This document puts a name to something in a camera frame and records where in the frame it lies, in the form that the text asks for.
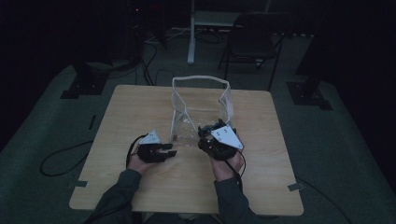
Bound white desk frame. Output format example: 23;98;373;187
186;0;273;65

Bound person's left hand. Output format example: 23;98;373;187
126;151;171;175

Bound black folding chair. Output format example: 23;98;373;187
218;11;288;92

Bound black floor cable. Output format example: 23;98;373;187
294;175;353;224
39;140;94;177

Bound bundle of black cables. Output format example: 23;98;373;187
134;38;171;87

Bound black stand base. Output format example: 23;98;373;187
60;60;110;100
286;74;333;111

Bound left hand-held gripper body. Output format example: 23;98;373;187
135;130;166;164

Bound hand-held gripper cable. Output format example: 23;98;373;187
124;133;149;171
224;150;248;191

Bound transparent bag with white trim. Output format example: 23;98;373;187
169;75;234;147

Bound person's right hand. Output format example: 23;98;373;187
208;149;246;183

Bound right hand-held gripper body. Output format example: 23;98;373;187
197;124;245;162

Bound left hand-held gripper cable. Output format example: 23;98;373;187
124;133;149;171

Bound right hand-held gripper cable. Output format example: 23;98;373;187
224;150;248;191

